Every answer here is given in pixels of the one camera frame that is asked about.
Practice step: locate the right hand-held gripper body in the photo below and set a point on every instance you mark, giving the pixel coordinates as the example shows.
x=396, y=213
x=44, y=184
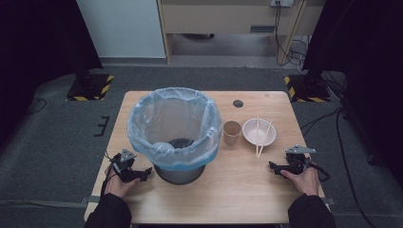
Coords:
x=297, y=161

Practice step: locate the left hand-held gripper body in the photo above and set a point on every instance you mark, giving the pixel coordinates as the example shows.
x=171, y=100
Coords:
x=125, y=164

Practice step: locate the grey trash bin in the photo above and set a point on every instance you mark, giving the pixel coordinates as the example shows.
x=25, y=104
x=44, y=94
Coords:
x=180, y=175

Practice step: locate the white disposable bowl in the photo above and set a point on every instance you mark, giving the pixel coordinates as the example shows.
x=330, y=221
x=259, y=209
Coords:
x=252, y=133

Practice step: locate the trash bin with blue bag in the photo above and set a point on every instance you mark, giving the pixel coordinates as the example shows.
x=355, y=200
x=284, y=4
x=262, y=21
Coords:
x=142, y=126

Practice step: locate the person's right hand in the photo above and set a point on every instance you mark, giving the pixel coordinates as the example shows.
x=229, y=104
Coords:
x=305, y=182

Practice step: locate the person's left hand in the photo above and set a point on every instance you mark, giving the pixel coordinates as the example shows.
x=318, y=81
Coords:
x=118, y=188

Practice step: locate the grey tape strip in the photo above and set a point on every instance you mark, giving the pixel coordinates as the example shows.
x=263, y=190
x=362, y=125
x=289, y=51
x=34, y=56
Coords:
x=92, y=199
x=329, y=201

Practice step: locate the brown paper cup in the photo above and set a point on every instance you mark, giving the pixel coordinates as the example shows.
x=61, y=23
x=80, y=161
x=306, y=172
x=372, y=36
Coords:
x=232, y=131

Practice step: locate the black stand base striped tape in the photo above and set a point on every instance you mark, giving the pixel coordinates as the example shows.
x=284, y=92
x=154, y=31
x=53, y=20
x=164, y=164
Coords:
x=305, y=90
x=90, y=87

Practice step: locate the dark round table grommet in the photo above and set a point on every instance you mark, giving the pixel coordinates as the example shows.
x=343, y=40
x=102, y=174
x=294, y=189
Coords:
x=238, y=103

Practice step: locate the dark curtain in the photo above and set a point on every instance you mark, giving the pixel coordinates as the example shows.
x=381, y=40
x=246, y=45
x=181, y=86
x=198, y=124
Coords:
x=38, y=47
x=370, y=63

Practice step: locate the grey wall power outlet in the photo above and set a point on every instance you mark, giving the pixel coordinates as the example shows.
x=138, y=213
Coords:
x=281, y=2

